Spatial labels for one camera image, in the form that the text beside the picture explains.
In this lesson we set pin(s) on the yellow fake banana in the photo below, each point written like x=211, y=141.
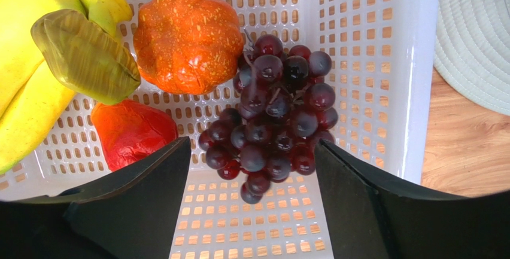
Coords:
x=50, y=51

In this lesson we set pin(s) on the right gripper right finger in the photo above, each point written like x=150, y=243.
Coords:
x=371, y=213

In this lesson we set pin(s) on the orange fake pumpkin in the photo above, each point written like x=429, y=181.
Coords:
x=187, y=46

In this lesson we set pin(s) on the white plastic perforated basket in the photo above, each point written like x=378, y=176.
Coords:
x=382, y=54

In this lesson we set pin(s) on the beige bucket hat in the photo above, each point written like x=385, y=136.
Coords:
x=472, y=50

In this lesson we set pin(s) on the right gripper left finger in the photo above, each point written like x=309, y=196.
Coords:
x=130, y=213

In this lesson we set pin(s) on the purple fake grapes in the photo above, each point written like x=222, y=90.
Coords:
x=285, y=109

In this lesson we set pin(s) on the red fake apple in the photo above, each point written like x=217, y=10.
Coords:
x=130, y=131

